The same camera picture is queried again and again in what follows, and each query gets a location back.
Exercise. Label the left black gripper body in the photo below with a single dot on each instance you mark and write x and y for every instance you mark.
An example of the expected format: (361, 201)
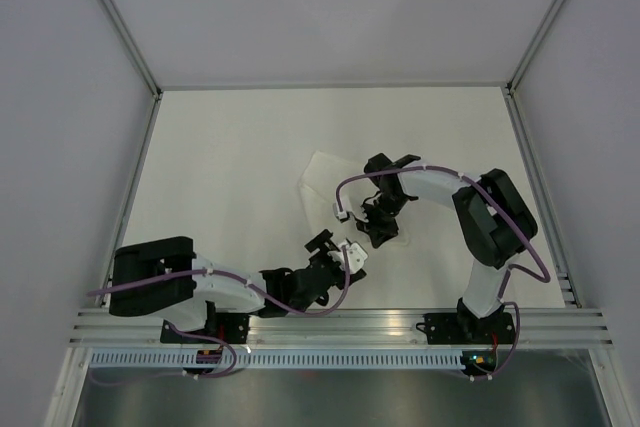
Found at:
(325, 244)

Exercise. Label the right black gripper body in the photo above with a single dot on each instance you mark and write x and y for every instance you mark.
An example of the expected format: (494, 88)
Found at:
(381, 216)

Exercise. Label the white cloth napkin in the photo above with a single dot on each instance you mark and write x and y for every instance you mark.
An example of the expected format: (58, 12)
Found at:
(317, 190)

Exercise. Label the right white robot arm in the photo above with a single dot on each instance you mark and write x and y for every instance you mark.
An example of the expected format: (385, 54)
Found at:
(494, 219)

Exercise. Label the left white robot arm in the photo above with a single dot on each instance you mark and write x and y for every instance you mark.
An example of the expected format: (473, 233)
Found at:
(167, 279)

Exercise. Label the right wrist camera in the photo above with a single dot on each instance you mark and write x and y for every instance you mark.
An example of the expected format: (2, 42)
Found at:
(341, 213)

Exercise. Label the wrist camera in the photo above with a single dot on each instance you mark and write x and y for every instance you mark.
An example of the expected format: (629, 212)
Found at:
(352, 256)
(341, 213)

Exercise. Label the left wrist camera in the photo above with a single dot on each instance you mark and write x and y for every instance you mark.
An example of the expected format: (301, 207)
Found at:
(352, 256)

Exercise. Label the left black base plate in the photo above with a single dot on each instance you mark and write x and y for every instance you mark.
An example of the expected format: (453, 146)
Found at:
(231, 328)

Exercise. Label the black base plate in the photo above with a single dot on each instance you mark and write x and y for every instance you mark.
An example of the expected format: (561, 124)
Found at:
(448, 328)
(231, 328)

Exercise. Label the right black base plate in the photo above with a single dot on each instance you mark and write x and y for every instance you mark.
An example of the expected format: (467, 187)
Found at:
(448, 328)

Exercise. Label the aluminium mounting rail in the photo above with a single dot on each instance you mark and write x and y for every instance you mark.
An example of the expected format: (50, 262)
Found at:
(563, 328)

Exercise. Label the white slotted cable duct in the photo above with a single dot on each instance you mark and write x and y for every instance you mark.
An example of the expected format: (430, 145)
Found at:
(307, 359)

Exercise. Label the right aluminium frame post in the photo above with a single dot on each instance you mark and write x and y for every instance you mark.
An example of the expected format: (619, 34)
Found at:
(543, 29)

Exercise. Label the aluminium frame post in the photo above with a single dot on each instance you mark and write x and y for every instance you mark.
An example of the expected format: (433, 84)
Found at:
(131, 48)
(543, 29)

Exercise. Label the left aluminium frame post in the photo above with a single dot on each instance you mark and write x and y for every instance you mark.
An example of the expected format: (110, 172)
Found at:
(131, 48)

